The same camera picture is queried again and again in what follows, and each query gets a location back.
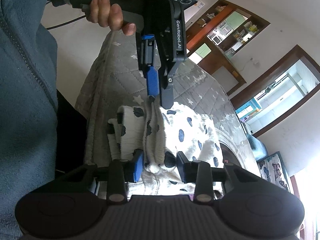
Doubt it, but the white polka dot garment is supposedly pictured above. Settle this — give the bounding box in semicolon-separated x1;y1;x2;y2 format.
106;97;223;197

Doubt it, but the person's left hand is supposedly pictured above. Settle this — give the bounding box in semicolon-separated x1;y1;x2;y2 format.
81;0;136;36

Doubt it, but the grey quilted star table cover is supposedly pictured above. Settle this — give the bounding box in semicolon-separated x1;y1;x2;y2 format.
75;32;259;174

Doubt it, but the blue sofa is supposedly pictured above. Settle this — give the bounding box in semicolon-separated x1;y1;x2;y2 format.
246;134;271;162

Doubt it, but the butterfly print pillow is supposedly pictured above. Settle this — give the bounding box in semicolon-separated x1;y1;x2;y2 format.
257;152;293;193

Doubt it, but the blue white cabinet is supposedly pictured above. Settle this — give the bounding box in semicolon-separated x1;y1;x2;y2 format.
236;98;262;122

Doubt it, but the blue grey jacket torso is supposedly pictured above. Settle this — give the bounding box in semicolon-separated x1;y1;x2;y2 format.
1;0;68;239

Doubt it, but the dark wooden wall shelf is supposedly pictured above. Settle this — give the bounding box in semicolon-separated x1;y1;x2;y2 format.
186;0;270;95

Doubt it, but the dark wooden door frame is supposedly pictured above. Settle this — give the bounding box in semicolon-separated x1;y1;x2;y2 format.
231;45;319;138

